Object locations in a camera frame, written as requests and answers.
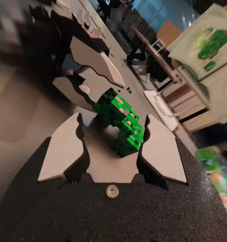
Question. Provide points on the wooden desk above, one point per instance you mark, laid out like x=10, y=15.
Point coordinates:
x=155, y=49

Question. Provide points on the large green lego assembly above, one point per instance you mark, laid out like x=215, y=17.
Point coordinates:
x=117, y=117

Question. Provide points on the green cardboard lego box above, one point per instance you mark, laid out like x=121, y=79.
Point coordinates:
x=210, y=160

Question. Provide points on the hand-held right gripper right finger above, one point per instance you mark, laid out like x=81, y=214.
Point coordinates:
x=162, y=151

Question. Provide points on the open instruction booklet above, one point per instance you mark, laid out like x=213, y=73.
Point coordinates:
x=200, y=37

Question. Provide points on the white flat pad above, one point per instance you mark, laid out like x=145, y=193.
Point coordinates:
x=160, y=107

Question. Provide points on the tan chair back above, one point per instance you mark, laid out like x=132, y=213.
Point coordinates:
x=168, y=32

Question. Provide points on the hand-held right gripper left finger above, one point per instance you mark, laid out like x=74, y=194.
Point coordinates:
x=64, y=147

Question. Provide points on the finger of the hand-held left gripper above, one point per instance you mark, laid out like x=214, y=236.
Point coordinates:
x=94, y=60
x=71, y=90

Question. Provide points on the wooden drawer cabinet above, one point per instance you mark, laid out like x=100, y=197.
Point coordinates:
x=187, y=107

